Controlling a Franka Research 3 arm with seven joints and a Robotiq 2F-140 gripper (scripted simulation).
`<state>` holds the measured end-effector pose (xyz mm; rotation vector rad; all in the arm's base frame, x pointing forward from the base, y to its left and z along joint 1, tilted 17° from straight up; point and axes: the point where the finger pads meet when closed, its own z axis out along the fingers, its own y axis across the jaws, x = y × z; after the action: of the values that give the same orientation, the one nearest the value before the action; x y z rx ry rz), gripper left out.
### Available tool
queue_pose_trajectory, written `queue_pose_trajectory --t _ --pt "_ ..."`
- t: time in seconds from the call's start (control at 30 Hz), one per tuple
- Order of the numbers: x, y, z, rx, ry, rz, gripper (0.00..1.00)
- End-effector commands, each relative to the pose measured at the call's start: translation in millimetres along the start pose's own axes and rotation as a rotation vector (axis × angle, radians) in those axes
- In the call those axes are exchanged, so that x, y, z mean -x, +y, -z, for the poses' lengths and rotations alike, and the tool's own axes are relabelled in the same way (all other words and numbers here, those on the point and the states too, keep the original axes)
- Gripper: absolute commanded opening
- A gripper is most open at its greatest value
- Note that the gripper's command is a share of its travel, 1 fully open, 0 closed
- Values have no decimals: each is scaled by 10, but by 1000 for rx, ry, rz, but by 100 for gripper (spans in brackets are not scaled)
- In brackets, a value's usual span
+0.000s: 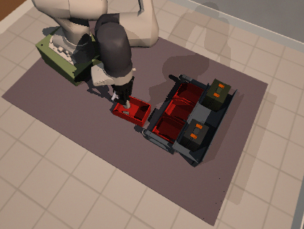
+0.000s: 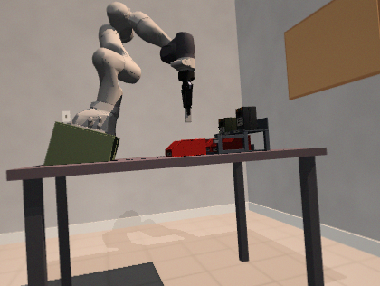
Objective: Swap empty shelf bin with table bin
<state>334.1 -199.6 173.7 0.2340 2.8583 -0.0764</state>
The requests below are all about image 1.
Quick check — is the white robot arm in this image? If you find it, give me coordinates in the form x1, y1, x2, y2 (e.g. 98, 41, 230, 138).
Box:
32, 0, 159, 86

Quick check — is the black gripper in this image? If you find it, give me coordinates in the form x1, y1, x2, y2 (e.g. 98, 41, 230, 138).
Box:
110, 76, 135, 109

